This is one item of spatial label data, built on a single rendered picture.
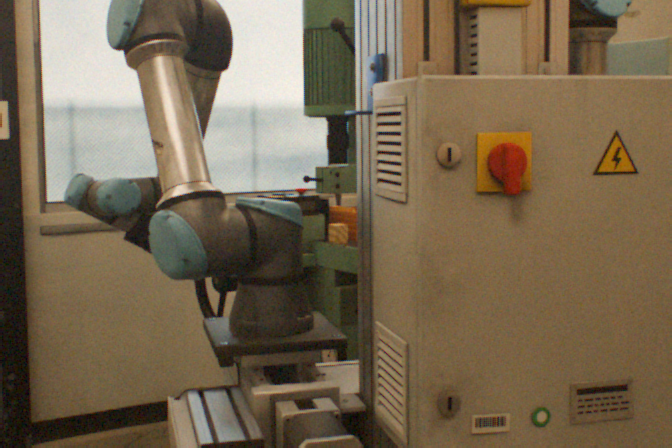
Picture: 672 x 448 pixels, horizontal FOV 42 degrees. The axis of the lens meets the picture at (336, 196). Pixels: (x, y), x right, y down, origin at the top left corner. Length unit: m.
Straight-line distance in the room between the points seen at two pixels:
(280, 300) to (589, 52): 0.67
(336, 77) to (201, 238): 0.88
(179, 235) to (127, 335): 2.13
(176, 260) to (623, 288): 0.69
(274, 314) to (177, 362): 2.12
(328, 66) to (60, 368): 1.77
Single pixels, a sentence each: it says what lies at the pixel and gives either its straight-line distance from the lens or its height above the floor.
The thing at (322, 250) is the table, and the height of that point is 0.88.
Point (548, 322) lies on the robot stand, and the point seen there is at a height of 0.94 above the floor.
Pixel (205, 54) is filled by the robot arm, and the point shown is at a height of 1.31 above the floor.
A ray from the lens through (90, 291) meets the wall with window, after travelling 3.46.
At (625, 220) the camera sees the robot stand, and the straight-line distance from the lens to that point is 1.12.
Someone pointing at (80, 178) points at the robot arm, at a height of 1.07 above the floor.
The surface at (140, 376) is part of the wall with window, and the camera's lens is 3.59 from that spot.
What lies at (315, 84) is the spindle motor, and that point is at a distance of 2.23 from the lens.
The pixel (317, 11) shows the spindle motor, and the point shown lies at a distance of 2.24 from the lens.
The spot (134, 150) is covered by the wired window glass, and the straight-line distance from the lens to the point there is 3.53.
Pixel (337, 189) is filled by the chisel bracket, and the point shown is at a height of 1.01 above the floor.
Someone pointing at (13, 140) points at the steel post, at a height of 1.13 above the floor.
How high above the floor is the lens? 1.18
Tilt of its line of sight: 5 degrees down
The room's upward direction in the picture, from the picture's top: 1 degrees counter-clockwise
